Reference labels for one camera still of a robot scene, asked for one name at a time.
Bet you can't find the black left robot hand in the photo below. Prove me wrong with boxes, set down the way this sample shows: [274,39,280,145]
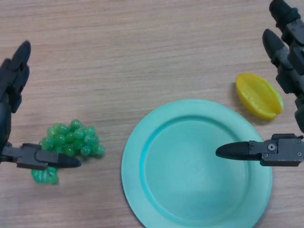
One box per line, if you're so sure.
[0,40,82,171]

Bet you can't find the yellow starfruit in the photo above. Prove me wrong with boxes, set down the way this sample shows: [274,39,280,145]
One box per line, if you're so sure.
[235,72,284,121]

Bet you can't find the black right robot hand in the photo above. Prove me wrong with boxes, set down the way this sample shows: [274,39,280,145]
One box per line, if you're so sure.
[215,0,304,168]

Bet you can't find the green grape bunch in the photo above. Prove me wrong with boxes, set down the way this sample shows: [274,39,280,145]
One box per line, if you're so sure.
[31,118,105,185]

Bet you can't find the teal round plate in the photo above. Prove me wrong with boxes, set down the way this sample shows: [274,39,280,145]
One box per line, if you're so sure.
[121,99,273,228]

